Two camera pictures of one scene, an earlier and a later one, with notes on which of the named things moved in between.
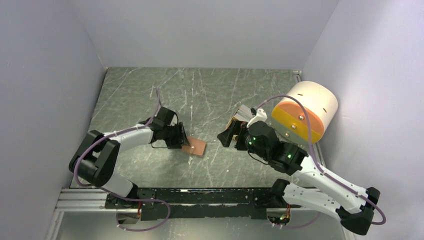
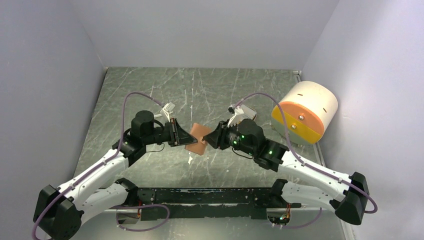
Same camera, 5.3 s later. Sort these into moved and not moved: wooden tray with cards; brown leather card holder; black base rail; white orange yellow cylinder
Moved: brown leather card holder
Not moved: black base rail; wooden tray with cards; white orange yellow cylinder
